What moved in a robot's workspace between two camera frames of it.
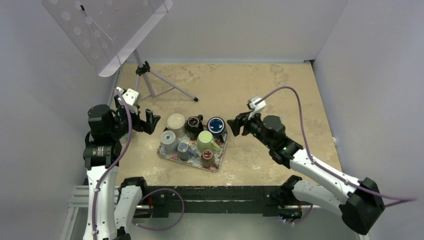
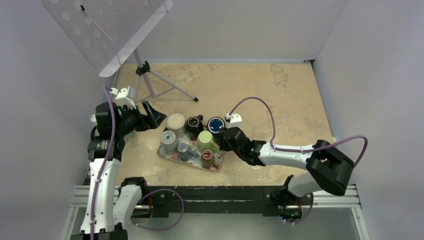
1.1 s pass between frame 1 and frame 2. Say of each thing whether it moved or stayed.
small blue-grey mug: stayed
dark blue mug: stayed
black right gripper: moved
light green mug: stayed
